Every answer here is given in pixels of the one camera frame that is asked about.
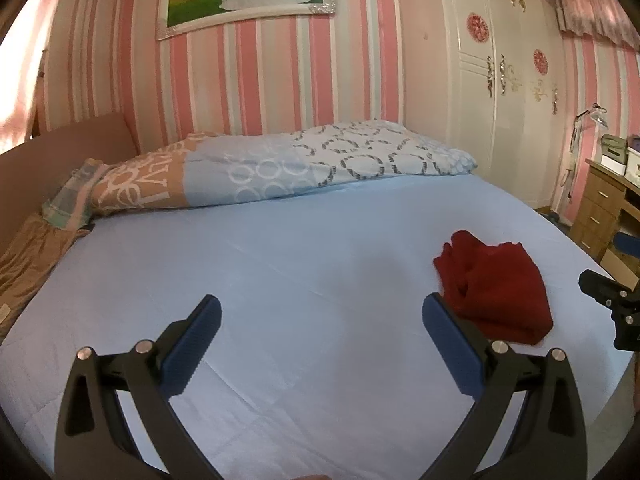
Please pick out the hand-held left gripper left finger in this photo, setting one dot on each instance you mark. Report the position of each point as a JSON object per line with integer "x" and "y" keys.
{"x": 192, "y": 345}

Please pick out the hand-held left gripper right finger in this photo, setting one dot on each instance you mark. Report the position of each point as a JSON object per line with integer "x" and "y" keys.
{"x": 447, "y": 345}

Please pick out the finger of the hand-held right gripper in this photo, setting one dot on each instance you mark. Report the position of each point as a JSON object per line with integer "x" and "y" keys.
{"x": 600, "y": 285}

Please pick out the red knitted garment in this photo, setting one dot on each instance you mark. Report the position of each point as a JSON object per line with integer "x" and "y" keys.
{"x": 500, "y": 285}

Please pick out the cardboard sheet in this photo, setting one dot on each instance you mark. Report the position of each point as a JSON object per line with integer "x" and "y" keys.
{"x": 617, "y": 267}

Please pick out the blue chair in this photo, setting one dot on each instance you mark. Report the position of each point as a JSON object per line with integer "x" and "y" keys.
{"x": 629, "y": 247}

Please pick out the wooden desk with drawers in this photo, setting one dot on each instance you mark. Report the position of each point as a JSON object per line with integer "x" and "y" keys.
{"x": 597, "y": 200}

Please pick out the white storage box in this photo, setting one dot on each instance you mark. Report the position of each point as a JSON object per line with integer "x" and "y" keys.
{"x": 612, "y": 165}

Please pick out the light blue bed sheet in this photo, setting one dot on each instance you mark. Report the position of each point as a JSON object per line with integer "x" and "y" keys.
{"x": 300, "y": 260}

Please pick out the white desk lamp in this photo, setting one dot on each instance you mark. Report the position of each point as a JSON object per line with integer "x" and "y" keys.
{"x": 597, "y": 117}

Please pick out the brown ruffled cloth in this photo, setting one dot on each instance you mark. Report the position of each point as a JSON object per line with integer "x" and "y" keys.
{"x": 30, "y": 260}

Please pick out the checked pillow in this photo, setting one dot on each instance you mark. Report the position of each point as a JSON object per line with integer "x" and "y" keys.
{"x": 70, "y": 195}

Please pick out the white wardrobe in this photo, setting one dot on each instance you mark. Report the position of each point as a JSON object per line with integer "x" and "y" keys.
{"x": 475, "y": 110}

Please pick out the brown bed headboard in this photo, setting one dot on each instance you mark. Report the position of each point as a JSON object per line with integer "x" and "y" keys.
{"x": 60, "y": 145}

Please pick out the pink curtain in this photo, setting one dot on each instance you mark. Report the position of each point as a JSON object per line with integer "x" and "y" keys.
{"x": 595, "y": 5}

